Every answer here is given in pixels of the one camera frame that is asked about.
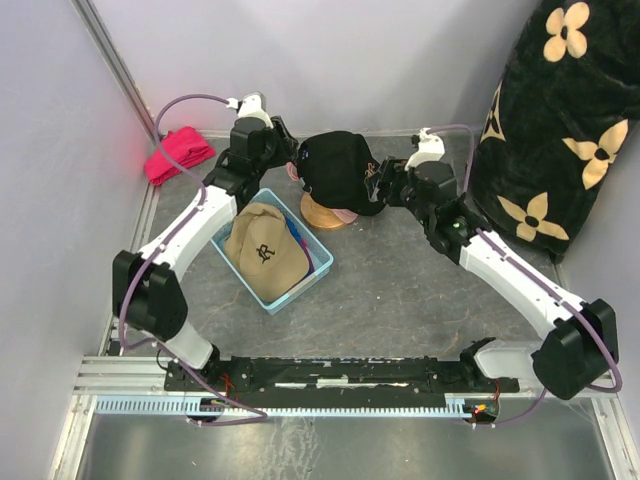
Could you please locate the pink cap with R logo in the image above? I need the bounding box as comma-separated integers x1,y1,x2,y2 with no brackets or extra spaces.
285,162,359,225

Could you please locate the tan cap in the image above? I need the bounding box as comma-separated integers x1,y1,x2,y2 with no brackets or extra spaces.
223,202,310,303

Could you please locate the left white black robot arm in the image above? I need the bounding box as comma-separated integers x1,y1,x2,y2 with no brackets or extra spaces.
112,116,298,390

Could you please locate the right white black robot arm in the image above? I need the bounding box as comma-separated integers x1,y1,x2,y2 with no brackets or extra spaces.
365,158,623,400

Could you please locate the colourful cap in basket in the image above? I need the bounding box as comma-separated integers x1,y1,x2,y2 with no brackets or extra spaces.
285,217,315,277

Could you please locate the red cloth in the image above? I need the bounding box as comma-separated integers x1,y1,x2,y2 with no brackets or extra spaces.
144,126,216,186

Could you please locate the black floral blanket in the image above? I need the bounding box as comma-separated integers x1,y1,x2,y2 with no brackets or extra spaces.
469,1,639,257

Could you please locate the aluminium corner profile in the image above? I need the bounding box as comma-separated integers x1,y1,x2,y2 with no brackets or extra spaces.
71,0,154,139

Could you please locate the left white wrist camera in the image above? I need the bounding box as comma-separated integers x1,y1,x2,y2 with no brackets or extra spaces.
226,92,273,128

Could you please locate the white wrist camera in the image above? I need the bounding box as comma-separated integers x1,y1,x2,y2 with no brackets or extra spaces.
404,128,445,171
226,92,273,128

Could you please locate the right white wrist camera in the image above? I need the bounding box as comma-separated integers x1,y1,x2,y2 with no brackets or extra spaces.
404,128,445,171

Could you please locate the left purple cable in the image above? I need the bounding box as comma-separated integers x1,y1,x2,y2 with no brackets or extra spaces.
117,93,271,426

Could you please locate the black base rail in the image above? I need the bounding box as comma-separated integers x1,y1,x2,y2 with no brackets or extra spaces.
164,355,521,409

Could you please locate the light blue cable duct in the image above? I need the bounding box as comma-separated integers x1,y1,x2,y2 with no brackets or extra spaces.
94,395,489,420

